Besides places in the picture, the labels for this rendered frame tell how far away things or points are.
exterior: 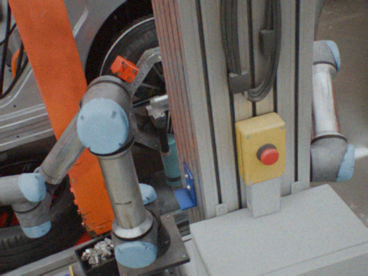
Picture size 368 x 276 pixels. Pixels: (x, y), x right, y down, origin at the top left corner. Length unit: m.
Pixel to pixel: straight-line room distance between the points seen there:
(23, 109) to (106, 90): 1.24
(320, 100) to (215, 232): 0.78
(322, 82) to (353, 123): 1.85
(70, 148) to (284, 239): 0.63
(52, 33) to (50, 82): 0.17
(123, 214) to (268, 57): 0.60
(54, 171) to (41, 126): 1.00
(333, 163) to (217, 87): 0.74
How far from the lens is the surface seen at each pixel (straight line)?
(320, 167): 1.58
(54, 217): 2.35
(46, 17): 1.66
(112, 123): 1.11
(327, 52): 1.82
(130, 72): 2.12
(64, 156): 1.38
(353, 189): 3.05
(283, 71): 0.97
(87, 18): 2.24
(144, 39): 2.19
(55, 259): 2.32
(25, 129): 2.40
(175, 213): 2.70
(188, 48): 0.87
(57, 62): 1.71
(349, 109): 3.74
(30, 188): 1.31
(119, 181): 1.23
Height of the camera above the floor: 2.00
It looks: 35 degrees down
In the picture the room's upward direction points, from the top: 9 degrees counter-clockwise
